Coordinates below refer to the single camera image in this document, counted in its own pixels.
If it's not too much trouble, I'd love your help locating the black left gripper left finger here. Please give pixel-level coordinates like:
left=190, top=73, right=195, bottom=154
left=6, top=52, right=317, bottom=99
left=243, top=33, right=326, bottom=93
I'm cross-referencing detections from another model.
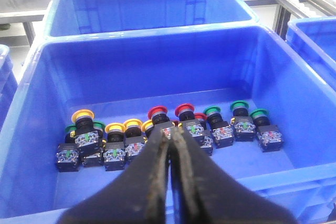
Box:
left=57, top=128, right=169, bottom=223

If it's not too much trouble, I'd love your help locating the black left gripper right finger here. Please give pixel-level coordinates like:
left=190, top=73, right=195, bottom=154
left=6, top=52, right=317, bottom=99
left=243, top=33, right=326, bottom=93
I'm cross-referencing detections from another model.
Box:
left=170, top=127, right=297, bottom=223

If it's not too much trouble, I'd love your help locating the blue bin holding buttons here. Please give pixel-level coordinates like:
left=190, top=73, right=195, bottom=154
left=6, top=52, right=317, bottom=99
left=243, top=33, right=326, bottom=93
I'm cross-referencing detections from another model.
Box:
left=1, top=25, right=335, bottom=223

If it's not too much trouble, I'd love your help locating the yellow push button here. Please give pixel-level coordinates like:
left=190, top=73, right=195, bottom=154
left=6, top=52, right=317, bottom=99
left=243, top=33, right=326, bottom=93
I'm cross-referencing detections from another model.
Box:
left=103, top=122, right=126, bottom=172
left=123, top=119, right=145, bottom=163
left=141, top=119, right=154, bottom=142
left=71, top=109, right=103, bottom=157

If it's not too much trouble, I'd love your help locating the green push button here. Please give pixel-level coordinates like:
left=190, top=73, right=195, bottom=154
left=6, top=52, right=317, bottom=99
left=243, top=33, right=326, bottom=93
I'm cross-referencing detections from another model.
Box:
left=56, top=124, right=79, bottom=173
left=204, top=106, right=234, bottom=148
left=250, top=109, right=284, bottom=152
left=230, top=100, right=256, bottom=142
left=81, top=120, right=106, bottom=168

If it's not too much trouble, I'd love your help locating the green push button centre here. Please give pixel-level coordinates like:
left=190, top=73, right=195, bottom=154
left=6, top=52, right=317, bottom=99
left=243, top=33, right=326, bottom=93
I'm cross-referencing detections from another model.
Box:
left=204, top=106, right=234, bottom=148

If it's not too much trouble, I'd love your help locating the red push button centre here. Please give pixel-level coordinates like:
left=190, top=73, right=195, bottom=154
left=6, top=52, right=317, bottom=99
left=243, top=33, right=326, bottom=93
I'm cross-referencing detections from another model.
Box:
left=175, top=103, right=205, bottom=146

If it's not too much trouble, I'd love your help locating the red push button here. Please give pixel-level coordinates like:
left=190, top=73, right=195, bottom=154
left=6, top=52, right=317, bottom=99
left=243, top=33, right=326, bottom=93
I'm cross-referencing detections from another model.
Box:
left=175, top=103, right=205, bottom=146
left=148, top=105, right=175, bottom=140

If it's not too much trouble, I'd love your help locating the yellow push button far left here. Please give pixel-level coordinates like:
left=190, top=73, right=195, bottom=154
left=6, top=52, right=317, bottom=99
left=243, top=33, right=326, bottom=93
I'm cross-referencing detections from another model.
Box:
left=141, top=119, right=154, bottom=142

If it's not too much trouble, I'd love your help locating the green push button far left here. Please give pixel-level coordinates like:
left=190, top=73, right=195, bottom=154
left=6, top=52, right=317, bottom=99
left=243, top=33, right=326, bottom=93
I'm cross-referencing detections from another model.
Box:
left=56, top=124, right=79, bottom=173

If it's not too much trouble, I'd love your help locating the red push button left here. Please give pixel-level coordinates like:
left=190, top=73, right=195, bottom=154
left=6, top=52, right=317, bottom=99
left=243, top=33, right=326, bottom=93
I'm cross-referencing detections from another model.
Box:
left=148, top=105, right=175, bottom=140

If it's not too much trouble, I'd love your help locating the green push button far right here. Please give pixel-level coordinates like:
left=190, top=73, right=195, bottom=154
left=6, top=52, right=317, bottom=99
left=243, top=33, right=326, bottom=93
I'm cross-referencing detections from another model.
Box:
left=250, top=109, right=284, bottom=152

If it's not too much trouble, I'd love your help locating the blue plastic bin front right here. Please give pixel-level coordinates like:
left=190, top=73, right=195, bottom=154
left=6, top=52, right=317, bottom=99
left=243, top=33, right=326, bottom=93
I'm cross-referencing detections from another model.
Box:
left=286, top=16, right=335, bottom=89

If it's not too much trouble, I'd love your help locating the empty blue bin behind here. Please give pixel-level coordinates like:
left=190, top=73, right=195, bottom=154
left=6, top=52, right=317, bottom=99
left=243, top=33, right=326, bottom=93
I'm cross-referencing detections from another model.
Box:
left=44, top=0, right=259, bottom=38

